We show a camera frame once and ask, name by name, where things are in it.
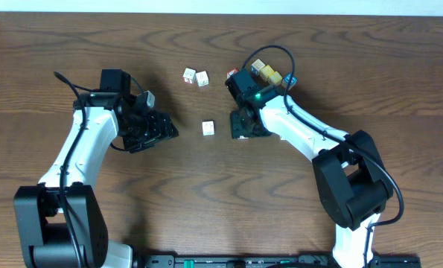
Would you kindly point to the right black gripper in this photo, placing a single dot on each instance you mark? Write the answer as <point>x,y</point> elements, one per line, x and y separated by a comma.
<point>237,129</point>

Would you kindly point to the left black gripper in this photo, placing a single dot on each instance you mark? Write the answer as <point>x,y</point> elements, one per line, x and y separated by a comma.
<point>161,129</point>

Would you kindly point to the green Z white block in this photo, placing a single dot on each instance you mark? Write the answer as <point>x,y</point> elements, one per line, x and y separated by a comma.
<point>208,128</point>

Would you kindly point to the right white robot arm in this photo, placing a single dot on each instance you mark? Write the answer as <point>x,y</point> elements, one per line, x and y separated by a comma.
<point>351,180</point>

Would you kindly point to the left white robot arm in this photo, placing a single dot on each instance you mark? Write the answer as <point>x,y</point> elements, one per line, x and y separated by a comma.
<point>59,220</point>

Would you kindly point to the red letter A block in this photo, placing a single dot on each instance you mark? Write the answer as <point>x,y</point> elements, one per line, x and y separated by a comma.
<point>231,72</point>

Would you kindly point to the yellow wooden block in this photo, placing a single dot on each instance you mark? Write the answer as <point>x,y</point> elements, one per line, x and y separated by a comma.
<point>275,79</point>
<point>266,72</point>

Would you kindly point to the blue topped block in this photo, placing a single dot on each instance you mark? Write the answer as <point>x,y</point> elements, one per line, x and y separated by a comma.
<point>289,81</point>

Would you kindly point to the blue edged white block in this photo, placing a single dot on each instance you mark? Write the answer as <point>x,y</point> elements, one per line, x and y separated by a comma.
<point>256,67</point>

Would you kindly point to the white block red side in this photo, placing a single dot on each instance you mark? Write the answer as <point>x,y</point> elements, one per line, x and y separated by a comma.
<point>189,75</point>

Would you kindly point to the white wooden block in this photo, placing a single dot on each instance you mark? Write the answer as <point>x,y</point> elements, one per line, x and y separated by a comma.
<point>202,78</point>

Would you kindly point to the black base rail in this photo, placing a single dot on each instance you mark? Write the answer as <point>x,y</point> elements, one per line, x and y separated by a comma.
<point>312,260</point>

